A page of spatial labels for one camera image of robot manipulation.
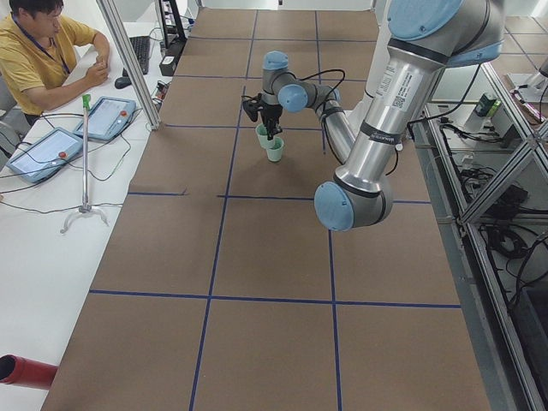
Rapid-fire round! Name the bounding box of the near blue teach pendant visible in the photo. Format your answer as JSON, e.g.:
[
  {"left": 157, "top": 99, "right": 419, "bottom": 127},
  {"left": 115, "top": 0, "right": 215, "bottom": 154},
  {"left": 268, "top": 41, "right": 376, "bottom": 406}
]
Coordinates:
[{"left": 7, "top": 128, "right": 83, "bottom": 183}]

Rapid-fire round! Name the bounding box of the mint green cup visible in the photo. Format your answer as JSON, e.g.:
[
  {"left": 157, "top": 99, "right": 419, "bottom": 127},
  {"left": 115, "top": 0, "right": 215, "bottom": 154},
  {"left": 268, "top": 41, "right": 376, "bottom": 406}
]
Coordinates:
[
  {"left": 265, "top": 137, "right": 284, "bottom": 163},
  {"left": 255, "top": 124, "right": 275, "bottom": 150}
]

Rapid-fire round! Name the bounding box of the man in yellow shirt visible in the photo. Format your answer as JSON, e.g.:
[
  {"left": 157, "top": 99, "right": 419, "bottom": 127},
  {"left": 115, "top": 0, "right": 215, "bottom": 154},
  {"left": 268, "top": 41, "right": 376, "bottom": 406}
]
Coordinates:
[{"left": 1, "top": 1, "right": 110, "bottom": 122}]

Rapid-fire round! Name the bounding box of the metal grabber stick green handle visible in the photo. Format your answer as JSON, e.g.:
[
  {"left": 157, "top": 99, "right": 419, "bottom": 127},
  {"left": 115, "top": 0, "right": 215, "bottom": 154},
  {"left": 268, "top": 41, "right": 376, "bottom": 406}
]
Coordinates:
[{"left": 60, "top": 94, "right": 109, "bottom": 235}]

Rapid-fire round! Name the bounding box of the brown cardboard table mat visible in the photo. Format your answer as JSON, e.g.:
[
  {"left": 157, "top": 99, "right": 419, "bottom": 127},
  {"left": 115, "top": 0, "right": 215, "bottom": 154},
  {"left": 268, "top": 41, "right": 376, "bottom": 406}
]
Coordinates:
[{"left": 44, "top": 9, "right": 490, "bottom": 410}]

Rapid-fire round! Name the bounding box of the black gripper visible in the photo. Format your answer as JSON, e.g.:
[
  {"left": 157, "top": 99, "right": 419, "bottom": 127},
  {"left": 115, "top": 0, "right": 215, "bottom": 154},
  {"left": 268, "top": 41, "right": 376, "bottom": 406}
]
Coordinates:
[{"left": 260, "top": 102, "right": 283, "bottom": 140}]

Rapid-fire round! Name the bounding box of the black box on table edge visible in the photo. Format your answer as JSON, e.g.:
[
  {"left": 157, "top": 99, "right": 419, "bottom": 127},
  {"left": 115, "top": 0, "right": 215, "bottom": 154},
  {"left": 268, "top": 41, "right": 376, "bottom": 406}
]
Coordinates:
[{"left": 158, "top": 56, "right": 178, "bottom": 77}]

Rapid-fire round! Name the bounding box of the black keyboard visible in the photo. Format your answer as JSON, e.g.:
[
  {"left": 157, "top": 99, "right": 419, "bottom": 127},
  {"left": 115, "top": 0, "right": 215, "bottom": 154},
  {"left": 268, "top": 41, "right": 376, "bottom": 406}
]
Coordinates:
[{"left": 129, "top": 36, "right": 151, "bottom": 75}]

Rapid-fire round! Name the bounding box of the mint green cup on table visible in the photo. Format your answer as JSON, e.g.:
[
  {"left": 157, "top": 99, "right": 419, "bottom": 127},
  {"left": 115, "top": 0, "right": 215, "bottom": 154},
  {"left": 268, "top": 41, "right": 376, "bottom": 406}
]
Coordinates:
[{"left": 265, "top": 137, "right": 284, "bottom": 163}]

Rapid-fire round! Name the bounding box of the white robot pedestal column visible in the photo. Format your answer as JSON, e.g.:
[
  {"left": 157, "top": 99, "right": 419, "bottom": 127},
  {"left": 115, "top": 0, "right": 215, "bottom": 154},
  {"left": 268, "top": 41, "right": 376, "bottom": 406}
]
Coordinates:
[{"left": 345, "top": 0, "right": 391, "bottom": 136}]

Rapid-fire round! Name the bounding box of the aluminium frame post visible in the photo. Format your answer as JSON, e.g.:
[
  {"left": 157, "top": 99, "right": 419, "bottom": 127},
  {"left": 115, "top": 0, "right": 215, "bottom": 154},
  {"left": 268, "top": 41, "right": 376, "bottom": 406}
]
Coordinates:
[{"left": 96, "top": 0, "right": 160, "bottom": 130}]

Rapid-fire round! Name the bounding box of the far blue teach pendant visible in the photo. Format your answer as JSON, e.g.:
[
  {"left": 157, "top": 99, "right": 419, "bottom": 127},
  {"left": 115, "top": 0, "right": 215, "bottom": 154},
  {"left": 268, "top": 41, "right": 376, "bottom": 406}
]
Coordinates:
[{"left": 82, "top": 94, "right": 136, "bottom": 142}]

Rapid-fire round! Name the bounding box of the green box on shelf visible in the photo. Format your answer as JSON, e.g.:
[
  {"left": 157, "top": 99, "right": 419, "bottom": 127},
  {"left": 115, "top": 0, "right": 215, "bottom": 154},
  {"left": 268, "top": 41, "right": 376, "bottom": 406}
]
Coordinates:
[{"left": 474, "top": 92, "right": 501, "bottom": 118}]

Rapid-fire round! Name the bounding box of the blue teach pendant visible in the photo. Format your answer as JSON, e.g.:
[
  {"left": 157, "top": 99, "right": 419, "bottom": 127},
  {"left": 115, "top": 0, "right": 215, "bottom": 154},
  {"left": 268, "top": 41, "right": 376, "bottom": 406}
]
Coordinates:
[
  {"left": 82, "top": 94, "right": 136, "bottom": 142},
  {"left": 7, "top": 128, "right": 83, "bottom": 183}
]

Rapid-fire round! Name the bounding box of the red cylinder tube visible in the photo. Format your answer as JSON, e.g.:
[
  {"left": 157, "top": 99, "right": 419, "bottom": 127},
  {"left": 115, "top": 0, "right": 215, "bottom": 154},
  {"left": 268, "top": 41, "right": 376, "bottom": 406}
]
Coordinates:
[{"left": 1, "top": 354, "right": 58, "bottom": 390}]

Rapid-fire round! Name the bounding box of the black computer mouse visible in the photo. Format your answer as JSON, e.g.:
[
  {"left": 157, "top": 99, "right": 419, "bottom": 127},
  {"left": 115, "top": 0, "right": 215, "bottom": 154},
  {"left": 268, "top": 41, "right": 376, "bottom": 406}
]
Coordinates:
[{"left": 114, "top": 76, "right": 132, "bottom": 90}]

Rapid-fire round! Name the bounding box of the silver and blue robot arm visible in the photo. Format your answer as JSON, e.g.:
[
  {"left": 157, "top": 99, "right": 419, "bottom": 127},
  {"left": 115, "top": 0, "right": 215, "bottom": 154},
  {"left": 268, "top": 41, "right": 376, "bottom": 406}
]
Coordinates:
[{"left": 244, "top": 1, "right": 506, "bottom": 231}]

